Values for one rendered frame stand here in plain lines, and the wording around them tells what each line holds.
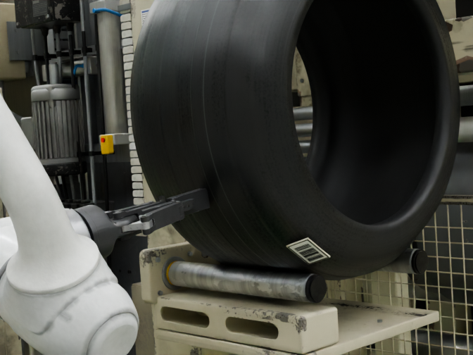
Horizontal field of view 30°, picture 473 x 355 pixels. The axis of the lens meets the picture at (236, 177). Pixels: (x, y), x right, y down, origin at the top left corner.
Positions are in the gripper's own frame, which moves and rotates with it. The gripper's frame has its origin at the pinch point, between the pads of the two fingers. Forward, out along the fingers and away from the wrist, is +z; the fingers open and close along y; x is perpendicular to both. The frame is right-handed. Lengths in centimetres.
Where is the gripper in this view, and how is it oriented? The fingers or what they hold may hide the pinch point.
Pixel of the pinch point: (188, 203)
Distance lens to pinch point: 131.7
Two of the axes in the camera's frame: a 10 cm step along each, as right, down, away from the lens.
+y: -7.0, 0.1, 7.2
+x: 1.6, 9.8, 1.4
